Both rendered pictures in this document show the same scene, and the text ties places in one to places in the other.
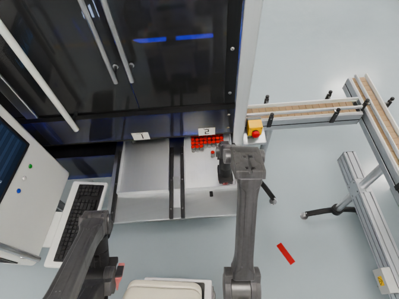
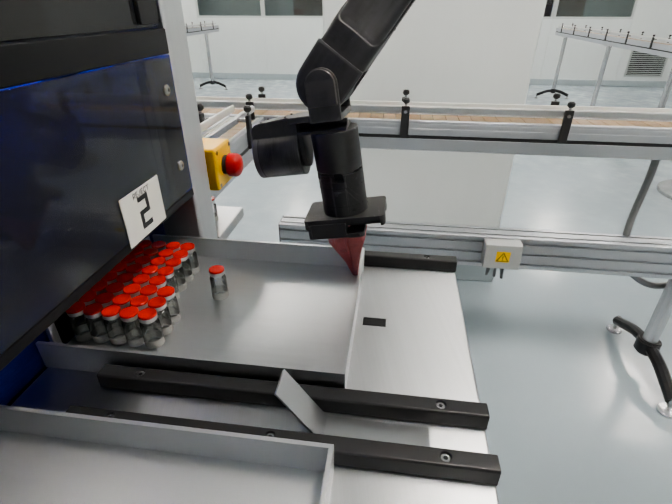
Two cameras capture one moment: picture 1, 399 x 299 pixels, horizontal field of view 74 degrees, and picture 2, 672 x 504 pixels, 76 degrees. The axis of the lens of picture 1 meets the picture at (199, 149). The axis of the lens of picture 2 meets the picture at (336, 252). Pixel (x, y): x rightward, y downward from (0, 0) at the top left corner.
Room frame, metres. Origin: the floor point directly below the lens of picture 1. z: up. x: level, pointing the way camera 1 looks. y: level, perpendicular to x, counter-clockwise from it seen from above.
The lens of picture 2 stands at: (0.54, 0.41, 1.24)
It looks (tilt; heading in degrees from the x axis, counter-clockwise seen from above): 30 degrees down; 276
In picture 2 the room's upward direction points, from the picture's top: straight up
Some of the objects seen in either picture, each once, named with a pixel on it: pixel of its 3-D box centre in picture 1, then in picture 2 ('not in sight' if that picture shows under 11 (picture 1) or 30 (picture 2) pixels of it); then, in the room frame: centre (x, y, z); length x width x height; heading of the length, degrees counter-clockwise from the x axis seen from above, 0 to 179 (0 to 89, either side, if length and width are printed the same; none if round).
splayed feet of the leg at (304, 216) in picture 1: (334, 211); not in sight; (0.63, -1.00, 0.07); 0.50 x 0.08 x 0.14; 88
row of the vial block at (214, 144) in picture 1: (207, 144); (164, 289); (0.81, -0.05, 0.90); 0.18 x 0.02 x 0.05; 88
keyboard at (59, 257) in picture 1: (79, 220); not in sight; (0.48, 0.64, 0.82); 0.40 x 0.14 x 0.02; 171
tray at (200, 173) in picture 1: (208, 158); (228, 298); (0.72, -0.04, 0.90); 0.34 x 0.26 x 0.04; 178
